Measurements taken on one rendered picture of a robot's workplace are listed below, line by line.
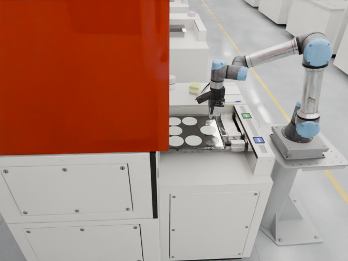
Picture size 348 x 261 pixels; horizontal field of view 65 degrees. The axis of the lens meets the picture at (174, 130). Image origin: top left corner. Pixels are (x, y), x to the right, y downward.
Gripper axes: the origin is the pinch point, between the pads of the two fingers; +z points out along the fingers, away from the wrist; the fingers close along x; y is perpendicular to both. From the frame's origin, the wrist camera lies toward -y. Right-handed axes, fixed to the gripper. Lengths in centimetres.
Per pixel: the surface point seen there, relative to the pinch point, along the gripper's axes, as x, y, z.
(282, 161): -22, 42, 19
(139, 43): -56, -38, -63
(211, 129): 2.1, 2.5, 11.3
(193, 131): 0.8, -9.1, 11.4
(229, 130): 3.3, 15.0, 13.2
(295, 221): -9, 79, 100
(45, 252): -54, -92, 43
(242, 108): 17.4, 27.0, 5.6
